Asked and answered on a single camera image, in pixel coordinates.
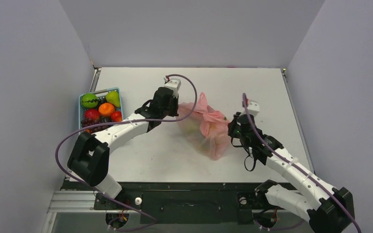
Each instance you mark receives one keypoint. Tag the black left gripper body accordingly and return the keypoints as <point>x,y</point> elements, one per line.
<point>172,110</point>

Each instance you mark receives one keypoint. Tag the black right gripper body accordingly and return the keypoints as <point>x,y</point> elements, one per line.
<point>235,129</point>

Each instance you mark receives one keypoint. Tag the pink plastic bag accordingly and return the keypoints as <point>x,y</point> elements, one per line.
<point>204,127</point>

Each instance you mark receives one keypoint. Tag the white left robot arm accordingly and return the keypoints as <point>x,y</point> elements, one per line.
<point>89,159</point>

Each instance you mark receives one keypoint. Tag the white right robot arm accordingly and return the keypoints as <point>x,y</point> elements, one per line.
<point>326,208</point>

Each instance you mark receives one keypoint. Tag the red yellow fake mango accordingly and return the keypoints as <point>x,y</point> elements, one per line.
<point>116,116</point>

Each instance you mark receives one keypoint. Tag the green fake pear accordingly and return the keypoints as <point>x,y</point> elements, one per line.
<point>113,98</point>

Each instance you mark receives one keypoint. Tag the orange fake orange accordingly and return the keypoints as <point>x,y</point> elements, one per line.
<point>106,109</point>

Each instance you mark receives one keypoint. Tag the red fake apple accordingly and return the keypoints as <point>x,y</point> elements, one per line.
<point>92,114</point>

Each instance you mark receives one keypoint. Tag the purple fake grapes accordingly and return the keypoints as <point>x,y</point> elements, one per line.
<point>89,122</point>

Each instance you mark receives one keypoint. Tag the blue plastic basket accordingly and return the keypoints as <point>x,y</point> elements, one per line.
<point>101,99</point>

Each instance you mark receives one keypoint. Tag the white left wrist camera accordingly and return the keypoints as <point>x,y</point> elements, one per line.
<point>173,84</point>

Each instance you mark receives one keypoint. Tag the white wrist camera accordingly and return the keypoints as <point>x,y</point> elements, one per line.
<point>173,84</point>
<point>253,107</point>

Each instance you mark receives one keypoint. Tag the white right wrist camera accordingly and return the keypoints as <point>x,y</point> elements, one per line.
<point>253,107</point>

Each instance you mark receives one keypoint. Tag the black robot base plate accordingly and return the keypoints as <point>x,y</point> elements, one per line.
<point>202,203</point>

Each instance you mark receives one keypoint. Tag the aluminium frame rail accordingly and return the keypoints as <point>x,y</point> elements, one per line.
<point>67,202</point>

